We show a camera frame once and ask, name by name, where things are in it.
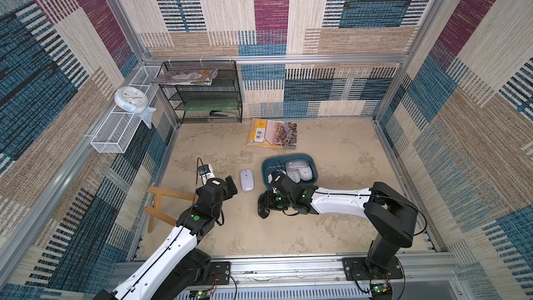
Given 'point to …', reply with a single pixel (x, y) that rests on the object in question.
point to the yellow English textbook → (273, 134)
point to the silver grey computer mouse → (295, 164)
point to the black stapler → (217, 113)
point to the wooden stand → (160, 213)
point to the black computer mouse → (264, 210)
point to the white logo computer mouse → (305, 173)
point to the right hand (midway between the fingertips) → (258, 201)
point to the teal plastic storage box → (277, 163)
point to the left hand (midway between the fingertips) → (222, 179)
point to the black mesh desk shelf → (202, 91)
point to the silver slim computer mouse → (293, 174)
